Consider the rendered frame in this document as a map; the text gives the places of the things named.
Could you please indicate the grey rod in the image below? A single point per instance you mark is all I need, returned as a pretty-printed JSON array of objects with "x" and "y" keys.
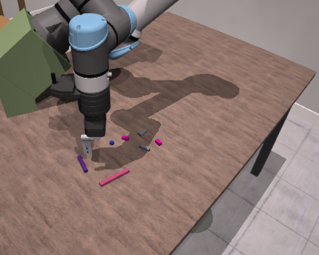
[
  {"x": 144, "y": 147},
  {"x": 143, "y": 132}
]

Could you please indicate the pink rod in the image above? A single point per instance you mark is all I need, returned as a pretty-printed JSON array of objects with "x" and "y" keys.
[{"x": 114, "y": 177}]

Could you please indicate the purple rod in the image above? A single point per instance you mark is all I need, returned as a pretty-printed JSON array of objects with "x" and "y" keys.
[{"x": 82, "y": 164}]

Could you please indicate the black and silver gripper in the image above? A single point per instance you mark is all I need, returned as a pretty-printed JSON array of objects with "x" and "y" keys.
[{"x": 94, "y": 102}]

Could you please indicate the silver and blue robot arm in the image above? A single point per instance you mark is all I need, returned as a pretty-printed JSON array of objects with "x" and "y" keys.
[{"x": 92, "y": 42}]

